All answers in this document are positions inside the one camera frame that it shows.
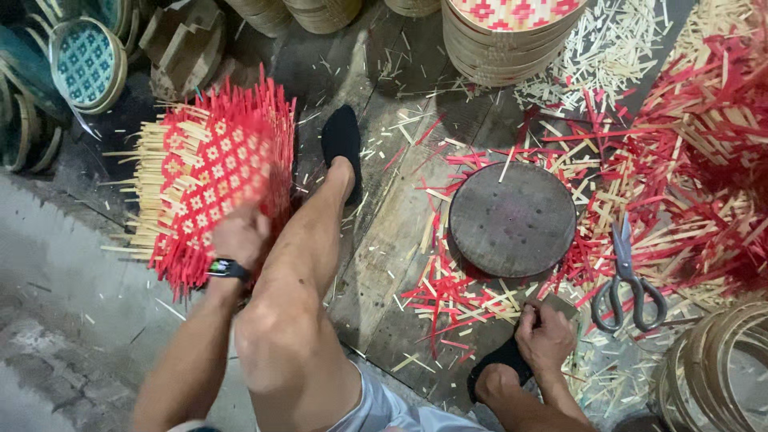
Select person's left hand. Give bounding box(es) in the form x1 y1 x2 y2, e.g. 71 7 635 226
211 204 272 272

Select person's right hand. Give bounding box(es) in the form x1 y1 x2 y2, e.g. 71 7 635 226
515 302 578 373

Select red and tan woven bamboo mat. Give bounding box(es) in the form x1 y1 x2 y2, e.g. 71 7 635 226
99 65 297 301

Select black wristband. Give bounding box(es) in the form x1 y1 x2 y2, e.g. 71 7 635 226
206 258 252 283

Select black shoe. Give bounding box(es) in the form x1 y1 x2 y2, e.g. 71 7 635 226
321 105 363 206
467 336 535 404

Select person's leg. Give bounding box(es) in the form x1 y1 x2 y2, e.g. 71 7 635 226
474 364 577 432
233 157 364 432

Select round dark wooden board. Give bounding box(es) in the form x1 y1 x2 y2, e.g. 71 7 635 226
448 161 578 279

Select large metal scissors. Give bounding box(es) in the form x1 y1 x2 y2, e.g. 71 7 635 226
591 213 668 334

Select grey shorts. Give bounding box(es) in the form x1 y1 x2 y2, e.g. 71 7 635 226
327 363 487 432

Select pile of wooden blocks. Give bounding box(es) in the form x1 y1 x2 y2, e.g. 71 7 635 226
139 0 228 103

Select heap of red and tan bamboo offcuts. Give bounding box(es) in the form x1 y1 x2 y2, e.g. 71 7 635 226
393 0 768 415

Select stack of bamboo basket rims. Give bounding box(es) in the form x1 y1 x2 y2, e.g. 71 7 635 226
651 302 768 432

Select stack of tan bamboo baskets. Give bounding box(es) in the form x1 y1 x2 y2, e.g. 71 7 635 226
225 0 442 38

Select blue patterned woven bamboo lid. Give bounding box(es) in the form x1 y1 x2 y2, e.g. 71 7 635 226
49 17 128 115

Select heap of blue bamboo baskets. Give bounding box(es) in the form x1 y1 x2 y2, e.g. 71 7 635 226
0 0 157 175

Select stack of red patterned bamboo baskets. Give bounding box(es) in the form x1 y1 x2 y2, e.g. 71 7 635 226
441 0 590 88

